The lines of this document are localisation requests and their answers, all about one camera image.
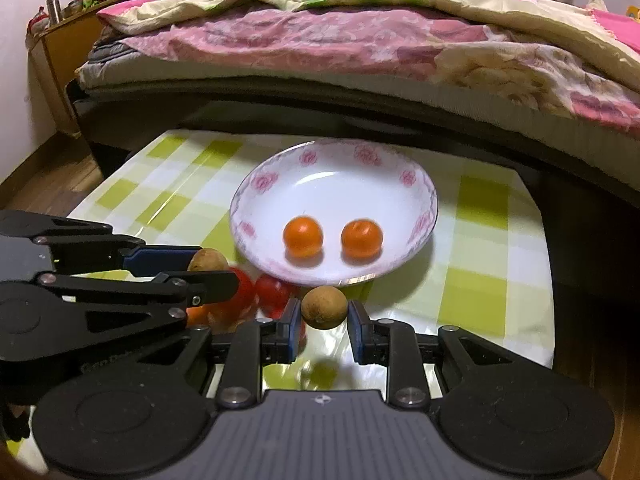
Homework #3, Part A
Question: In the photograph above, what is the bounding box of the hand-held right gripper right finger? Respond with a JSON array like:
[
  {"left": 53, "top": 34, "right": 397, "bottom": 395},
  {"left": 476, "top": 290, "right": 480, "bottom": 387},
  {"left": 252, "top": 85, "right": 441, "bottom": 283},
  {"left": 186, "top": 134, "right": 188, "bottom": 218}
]
[{"left": 348, "top": 301, "right": 531, "bottom": 409}]

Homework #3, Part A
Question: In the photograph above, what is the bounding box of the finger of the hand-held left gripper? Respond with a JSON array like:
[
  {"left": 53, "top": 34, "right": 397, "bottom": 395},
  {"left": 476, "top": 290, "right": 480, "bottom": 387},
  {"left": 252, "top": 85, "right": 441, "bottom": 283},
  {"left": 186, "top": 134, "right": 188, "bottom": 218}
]
[
  {"left": 0, "top": 210, "right": 203, "bottom": 277},
  {"left": 0, "top": 269, "right": 241, "bottom": 361}
]

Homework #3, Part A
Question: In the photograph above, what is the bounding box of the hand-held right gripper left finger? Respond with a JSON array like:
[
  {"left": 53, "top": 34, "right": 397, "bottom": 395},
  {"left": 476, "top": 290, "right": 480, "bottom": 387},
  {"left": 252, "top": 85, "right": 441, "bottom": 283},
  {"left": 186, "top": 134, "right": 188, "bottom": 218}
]
[{"left": 145, "top": 305, "right": 307, "bottom": 409}]

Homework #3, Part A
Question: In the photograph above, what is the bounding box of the brown longan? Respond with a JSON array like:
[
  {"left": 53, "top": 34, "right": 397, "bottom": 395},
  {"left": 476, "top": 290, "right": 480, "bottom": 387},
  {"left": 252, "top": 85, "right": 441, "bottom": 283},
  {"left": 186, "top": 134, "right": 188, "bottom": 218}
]
[
  {"left": 300, "top": 286, "right": 349, "bottom": 331},
  {"left": 187, "top": 248, "right": 230, "bottom": 273}
]

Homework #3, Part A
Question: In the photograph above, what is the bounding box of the large red tomato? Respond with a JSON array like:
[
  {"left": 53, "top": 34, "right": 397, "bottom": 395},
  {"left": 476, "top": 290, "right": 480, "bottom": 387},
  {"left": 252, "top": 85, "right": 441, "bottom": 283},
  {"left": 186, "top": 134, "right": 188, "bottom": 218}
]
[{"left": 207, "top": 267, "right": 255, "bottom": 333}]

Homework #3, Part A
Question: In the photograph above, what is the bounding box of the red cherry tomato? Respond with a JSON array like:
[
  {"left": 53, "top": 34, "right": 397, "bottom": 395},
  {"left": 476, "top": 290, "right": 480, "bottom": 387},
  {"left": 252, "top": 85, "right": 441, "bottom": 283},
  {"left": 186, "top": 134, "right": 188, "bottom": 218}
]
[{"left": 254, "top": 275, "right": 307, "bottom": 321}]

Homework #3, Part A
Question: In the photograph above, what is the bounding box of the white plate with pink flowers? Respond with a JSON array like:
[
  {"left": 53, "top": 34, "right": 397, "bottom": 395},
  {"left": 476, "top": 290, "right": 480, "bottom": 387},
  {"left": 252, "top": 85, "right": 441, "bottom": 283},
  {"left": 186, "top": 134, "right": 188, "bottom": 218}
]
[{"left": 229, "top": 141, "right": 439, "bottom": 287}]

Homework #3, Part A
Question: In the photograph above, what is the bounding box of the green checked tablecloth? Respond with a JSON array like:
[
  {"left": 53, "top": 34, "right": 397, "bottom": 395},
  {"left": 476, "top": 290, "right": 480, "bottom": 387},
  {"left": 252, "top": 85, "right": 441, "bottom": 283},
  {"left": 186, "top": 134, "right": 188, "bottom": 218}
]
[{"left": 2, "top": 128, "right": 556, "bottom": 476}]

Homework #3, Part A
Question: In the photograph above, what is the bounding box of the grey mattress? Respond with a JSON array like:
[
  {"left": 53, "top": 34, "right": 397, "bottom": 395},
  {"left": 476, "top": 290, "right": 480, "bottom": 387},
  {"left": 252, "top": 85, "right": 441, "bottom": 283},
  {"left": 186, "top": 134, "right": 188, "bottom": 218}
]
[{"left": 75, "top": 42, "right": 451, "bottom": 103}]

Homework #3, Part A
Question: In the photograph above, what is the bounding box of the wooden nightstand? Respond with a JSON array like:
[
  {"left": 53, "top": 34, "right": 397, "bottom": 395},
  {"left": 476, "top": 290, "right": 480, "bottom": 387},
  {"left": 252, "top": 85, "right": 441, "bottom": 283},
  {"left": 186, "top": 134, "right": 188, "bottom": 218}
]
[{"left": 27, "top": 12, "right": 108, "bottom": 138}]

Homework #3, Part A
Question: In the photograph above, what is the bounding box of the bed with floral quilts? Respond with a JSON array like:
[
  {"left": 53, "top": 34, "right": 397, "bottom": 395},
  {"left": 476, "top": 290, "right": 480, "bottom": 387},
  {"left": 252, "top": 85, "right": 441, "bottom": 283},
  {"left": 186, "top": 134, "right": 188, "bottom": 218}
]
[{"left": 97, "top": 2, "right": 640, "bottom": 133}]

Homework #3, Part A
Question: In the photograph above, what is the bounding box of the cream quilt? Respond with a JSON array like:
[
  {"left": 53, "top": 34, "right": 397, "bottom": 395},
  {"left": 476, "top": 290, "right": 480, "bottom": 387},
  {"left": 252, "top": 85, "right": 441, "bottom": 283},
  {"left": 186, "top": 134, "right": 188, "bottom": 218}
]
[{"left": 100, "top": 0, "right": 640, "bottom": 86}]

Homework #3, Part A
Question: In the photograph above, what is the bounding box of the pink pillow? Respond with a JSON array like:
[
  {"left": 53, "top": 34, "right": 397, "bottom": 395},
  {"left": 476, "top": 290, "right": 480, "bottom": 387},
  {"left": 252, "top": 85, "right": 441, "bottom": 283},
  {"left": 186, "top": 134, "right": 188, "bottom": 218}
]
[{"left": 585, "top": 0, "right": 640, "bottom": 53}]

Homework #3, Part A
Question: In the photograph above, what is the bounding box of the dark bed frame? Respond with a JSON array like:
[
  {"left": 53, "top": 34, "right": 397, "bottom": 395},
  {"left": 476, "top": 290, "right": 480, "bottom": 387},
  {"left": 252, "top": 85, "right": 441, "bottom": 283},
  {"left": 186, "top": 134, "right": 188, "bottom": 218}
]
[{"left": 67, "top": 72, "right": 640, "bottom": 241}]

